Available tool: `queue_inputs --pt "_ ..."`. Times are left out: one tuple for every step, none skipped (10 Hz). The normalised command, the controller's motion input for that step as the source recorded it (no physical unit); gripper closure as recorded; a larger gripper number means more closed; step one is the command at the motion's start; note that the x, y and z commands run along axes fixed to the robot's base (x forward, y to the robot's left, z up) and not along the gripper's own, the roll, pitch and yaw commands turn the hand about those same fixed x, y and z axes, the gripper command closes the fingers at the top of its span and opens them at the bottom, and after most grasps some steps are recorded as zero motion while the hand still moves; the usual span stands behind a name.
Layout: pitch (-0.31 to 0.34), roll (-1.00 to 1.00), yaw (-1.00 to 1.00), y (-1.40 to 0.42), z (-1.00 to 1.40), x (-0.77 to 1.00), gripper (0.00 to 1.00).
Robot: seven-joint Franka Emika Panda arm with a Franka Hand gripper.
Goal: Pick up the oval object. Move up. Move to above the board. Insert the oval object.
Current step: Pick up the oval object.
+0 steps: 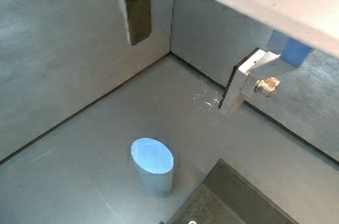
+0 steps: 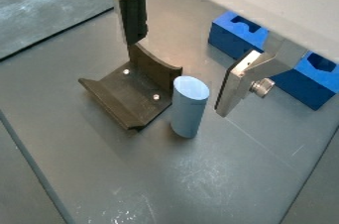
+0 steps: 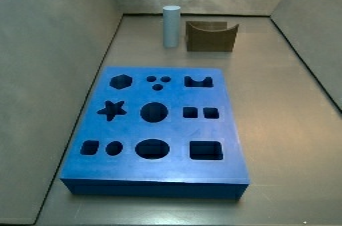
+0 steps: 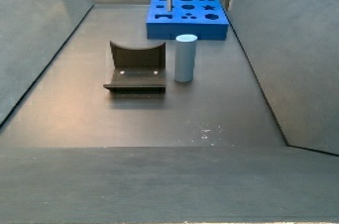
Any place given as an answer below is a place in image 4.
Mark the light blue oval cylinder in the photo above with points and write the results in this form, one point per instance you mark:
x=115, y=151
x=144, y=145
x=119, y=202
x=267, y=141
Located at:
x=185, y=57

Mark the blue foam shape board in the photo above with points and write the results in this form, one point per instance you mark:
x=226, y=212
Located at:
x=197, y=17

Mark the black curved holder stand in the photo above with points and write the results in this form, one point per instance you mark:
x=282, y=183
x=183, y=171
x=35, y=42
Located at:
x=139, y=68

